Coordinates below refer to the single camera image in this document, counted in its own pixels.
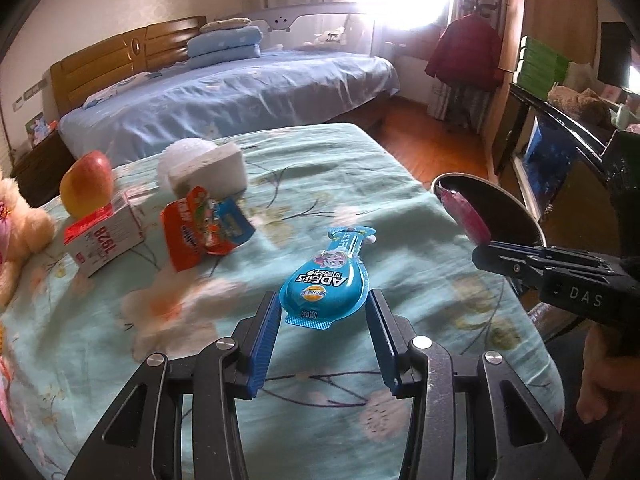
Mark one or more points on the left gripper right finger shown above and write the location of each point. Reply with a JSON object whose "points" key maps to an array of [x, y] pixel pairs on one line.
{"points": [[508, 434]]}

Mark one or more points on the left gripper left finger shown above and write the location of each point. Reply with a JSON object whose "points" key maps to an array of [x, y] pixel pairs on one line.
{"points": [[139, 435]]}

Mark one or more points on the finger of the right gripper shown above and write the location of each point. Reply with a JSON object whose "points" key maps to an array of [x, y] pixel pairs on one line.
{"points": [[509, 260]]}

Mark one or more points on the pink bone-shaped pouch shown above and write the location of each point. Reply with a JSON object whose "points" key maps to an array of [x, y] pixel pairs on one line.
{"points": [[465, 215]]}

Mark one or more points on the blue bone-shaped pouch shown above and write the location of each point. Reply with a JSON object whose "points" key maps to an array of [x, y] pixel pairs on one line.
{"points": [[332, 285]]}

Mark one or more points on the red white carton box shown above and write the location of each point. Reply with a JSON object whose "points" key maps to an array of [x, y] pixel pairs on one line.
{"points": [[104, 235]]}

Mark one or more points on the black round trash bin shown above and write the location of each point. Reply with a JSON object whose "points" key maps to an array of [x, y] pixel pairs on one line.
{"points": [[506, 218]]}

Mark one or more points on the person's right hand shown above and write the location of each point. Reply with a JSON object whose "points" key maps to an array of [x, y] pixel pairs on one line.
{"points": [[603, 373]]}

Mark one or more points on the black tv cabinet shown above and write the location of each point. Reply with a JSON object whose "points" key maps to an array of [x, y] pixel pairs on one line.
{"points": [[552, 164]]}

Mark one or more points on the brown plush toy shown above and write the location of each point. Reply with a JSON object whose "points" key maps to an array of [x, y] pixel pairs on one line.
{"points": [[585, 106]]}

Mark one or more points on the green stacked boxes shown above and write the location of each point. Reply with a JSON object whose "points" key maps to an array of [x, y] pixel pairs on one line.
{"points": [[539, 61]]}

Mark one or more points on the teal floral bed quilt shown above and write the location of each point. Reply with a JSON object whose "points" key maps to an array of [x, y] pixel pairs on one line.
{"points": [[71, 341]]}

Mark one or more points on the red jacket on rack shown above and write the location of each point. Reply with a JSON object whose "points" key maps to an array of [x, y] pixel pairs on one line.
{"points": [[467, 54]]}

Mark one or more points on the red orange snack wrapper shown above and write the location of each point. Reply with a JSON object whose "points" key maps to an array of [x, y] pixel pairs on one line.
{"points": [[197, 226]]}

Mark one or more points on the beige teddy bear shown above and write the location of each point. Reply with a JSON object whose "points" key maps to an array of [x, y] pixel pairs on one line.
{"points": [[25, 231]]}

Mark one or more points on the red yellow apple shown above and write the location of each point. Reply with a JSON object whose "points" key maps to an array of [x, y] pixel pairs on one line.
{"points": [[88, 185]]}

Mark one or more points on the blue sheeted bed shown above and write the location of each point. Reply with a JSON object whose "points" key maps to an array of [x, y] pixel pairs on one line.
{"points": [[276, 90]]}

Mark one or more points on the white foam block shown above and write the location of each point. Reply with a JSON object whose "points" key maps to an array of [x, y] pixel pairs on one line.
{"points": [[221, 172]]}

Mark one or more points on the dark wooden nightstand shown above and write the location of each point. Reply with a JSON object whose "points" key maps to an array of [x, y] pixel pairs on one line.
{"points": [[39, 173]]}

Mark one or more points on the folded blue blanket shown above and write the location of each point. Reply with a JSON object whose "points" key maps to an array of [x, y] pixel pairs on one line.
{"points": [[223, 45]]}

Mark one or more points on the wooden headboard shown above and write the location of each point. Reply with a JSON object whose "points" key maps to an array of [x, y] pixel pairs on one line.
{"points": [[114, 59]]}

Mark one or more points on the grey bed guard rail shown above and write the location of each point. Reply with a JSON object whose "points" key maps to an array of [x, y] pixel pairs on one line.
{"points": [[341, 26]]}

